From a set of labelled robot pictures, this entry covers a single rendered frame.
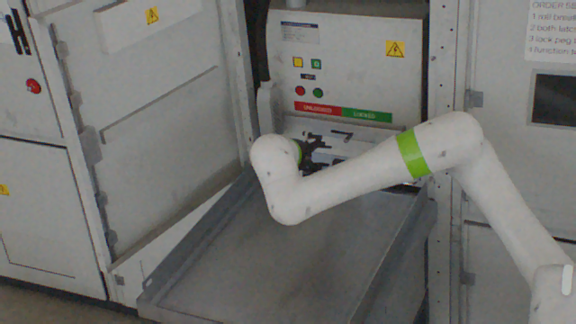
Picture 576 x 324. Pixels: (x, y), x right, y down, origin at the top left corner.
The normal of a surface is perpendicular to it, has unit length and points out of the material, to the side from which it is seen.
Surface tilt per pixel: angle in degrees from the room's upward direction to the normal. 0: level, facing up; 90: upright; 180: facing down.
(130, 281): 90
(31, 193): 90
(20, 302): 0
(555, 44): 90
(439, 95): 90
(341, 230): 0
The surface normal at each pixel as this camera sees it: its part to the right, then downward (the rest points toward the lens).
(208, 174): 0.80, 0.25
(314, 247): -0.09, -0.85
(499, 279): -0.43, 0.50
